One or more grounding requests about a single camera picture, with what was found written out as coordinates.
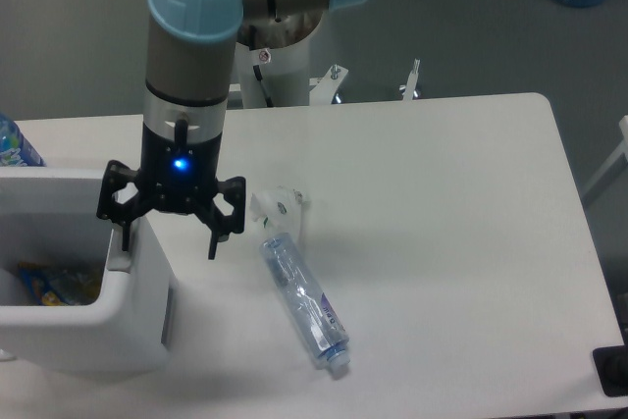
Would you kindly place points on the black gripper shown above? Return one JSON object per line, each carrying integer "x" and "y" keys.
{"x": 173, "y": 180}

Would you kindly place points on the white push-lid trash can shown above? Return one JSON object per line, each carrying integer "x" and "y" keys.
{"x": 48, "y": 217}

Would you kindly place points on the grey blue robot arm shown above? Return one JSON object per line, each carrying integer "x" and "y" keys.
{"x": 190, "y": 54}

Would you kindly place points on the crumpled white paper wrapper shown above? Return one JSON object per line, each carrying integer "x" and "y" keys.
{"x": 279, "y": 210}

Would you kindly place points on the colourful wrapper inside bin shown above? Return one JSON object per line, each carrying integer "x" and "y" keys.
{"x": 60, "y": 286}

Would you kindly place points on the blue labelled bottle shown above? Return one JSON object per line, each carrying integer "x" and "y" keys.
{"x": 16, "y": 150}

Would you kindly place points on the clear empty plastic bottle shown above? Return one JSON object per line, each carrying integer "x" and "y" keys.
{"x": 311, "y": 312}

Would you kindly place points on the black clamp at table edge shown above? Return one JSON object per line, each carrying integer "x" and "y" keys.
{"x": 611, "y": 365}

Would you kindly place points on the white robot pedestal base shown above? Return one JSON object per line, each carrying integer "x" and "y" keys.
{"x": 272, "y": 65}

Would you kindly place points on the white frame at right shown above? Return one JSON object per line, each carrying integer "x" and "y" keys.
{"x": 610, "y": 169}

